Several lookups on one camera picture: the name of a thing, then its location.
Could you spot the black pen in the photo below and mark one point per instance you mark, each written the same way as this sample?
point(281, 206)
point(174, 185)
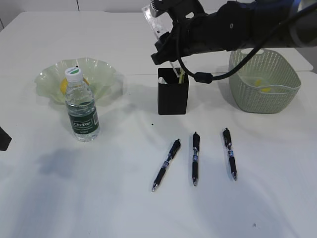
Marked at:
point(228, 145)
point(174, 149)
point(195, 161)

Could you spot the yellow utility knife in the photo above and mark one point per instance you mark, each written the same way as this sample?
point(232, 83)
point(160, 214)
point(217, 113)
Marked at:
point(181, 76)

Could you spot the clear water bottle green label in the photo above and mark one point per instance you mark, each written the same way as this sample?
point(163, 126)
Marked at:
point(81, 106)

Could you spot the black pen left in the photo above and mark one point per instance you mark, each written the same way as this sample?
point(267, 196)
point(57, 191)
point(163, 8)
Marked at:
point(174, 149)

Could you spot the yellow pear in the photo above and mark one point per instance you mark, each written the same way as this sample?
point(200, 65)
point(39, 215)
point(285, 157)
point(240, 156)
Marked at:
point(64, 84)

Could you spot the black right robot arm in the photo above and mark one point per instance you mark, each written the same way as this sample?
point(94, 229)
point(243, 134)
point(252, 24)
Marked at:
point(236, 25)

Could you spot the black pen middle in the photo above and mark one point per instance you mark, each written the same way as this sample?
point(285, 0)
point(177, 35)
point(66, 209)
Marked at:
point(195, 161)

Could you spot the black square pen holder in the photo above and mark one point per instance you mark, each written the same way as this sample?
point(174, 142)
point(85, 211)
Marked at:
point(172, 97)

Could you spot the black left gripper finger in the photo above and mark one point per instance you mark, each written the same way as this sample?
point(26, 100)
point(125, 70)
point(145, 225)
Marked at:
point(5, 140)

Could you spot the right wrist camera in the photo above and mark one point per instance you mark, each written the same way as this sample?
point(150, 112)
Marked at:
point(178, 10)

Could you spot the yellow waste paper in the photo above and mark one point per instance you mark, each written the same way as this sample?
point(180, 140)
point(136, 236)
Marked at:
point(263, 85)

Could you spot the green woven plastic basket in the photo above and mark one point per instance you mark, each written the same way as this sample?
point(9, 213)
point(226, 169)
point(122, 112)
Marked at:
point(273, 67)

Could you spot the green wavy glass plate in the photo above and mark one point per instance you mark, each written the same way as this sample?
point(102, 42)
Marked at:
point(98, 73)

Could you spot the black pen right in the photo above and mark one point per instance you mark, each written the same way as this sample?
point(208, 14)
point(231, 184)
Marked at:
point(228, 145)

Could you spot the clear plastic ruler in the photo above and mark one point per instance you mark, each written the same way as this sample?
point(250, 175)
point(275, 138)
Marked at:
point(156, 25)

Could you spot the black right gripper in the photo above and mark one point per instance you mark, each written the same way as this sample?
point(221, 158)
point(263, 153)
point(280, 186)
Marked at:
point(177, 43)

